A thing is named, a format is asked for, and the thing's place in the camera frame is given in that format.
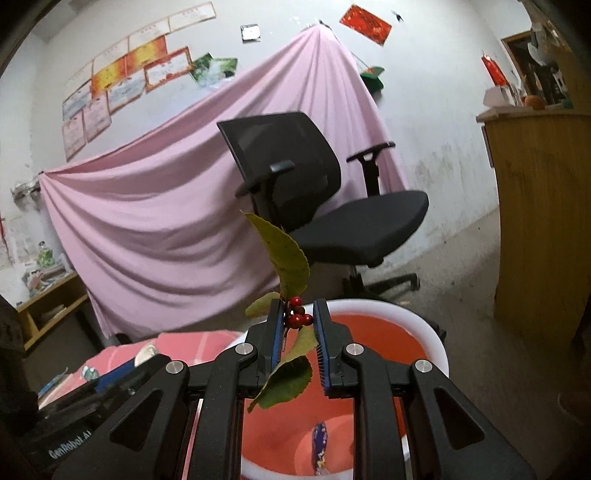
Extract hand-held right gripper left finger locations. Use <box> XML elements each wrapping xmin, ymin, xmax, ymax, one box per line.
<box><xmin>53</xmin><ymin>299</ymin><xmax>289</xmax><ymax>480</ymax></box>

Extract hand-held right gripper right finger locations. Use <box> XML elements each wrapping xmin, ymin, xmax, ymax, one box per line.
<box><xmin>313</xmin><ymin>299</ymin><xmax>539</xmax><ymax>480</ymax></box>

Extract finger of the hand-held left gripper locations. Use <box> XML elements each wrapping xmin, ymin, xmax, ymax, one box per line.
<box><xmin>95</xmin><ymin>353</ymin><xmax>169</xmax><ymax>393</ymax></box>

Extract leafy sprig with red berries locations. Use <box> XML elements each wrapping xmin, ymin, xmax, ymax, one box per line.
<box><xmin>245</xmin><ymin>211</ymin><xmax>319</xmax><ymax>414</ymax></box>

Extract orange plastic bin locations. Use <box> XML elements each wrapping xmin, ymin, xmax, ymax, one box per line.
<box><xmin>226</xmin><ymin>299</ymin><xmax>450</xmax><ymax>480</ymax></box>

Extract blue white snack wrapper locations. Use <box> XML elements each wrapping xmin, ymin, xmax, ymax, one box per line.
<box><xmin>310</xmin><ymin>420</ymin><xmax>329</xmax><ymax>476</ymax></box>

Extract blue cover book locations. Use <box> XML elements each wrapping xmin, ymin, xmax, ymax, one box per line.
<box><xmin>39</xmin><ymin>366</ymin><xmax>100</xmax><ymax>402</ymax></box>

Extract pink plaid cloth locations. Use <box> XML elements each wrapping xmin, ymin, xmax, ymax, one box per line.
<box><xmin>90</xmin><ymin>330</ymin><xmax>243</xmax><ymax>384</ymax></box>

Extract wooden shelf unit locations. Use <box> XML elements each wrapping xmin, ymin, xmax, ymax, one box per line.
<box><xmin>16</xmin><ymin>272</ymin><xmax>93</xmax><ymax>352</ymax></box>

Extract stack of books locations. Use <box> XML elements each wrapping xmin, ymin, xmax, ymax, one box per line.
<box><xmin>23</xmin><ymin>263</ymin><xmax>70</xmax><ymax>296</ymax></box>

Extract black office chair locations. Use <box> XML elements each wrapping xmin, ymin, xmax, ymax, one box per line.
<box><xmin>217</xmin><ymin>112</ymin><xmax>430</xmax><ymax>305</ymax></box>

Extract pink hanging sheet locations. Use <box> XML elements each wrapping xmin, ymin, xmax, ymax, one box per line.
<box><xmin>39</xmin><ymin>25</ymin><xmax>409</xmax><ymax>342</ymax></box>

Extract wooden cabinet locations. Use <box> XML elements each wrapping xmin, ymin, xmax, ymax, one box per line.
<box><xmin>475</xmin><ymin>108</ymin><xmax>591</xmax><ymax>344</ymax></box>

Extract green photo posters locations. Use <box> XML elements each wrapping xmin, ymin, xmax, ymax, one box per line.
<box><xmin>191</xmin><ymin>53</ymin><xmax>238</xmax><ymax>88</ymax></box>

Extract green red hanging hat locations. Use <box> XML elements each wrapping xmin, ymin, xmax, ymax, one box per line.
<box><xmin>360</xmin><ymin>65</ymin><xmax>385</xmax><ymax>95</ymax></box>

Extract white curved object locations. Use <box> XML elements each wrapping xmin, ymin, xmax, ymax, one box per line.
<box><xmin>484</xmin><ymin>87</ymin><xmax>513</xmax><ymax>108</ymax></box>

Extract red hanging packet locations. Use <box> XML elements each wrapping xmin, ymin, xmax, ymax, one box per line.
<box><xmin>480</xmin><ymin>53</ymin><xmax>509</xmax><ymax>88</ymax></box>

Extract wall calendar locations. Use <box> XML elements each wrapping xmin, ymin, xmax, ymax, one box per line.
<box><xmin>0</xmin><ymin>217</ymin><xmax>28</xmax><ymax>268</ymax></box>

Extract metal wall rack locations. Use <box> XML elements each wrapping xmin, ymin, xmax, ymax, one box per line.
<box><xmin>11</xmin><ymin>180</ymin><xmax>42</xmax><ymax>204</ymax></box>

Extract group of wall certificates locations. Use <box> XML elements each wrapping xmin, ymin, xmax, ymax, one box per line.
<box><xmin>61</xmin><ymin>1</ymin><xmax>218</xmax><ymax>162</ymax></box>

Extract red paper wall square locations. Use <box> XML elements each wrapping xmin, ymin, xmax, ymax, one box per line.
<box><xmin>339</xmin><ymin>4</ymin><xmax>393</xmax><ymax>47</ymax></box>

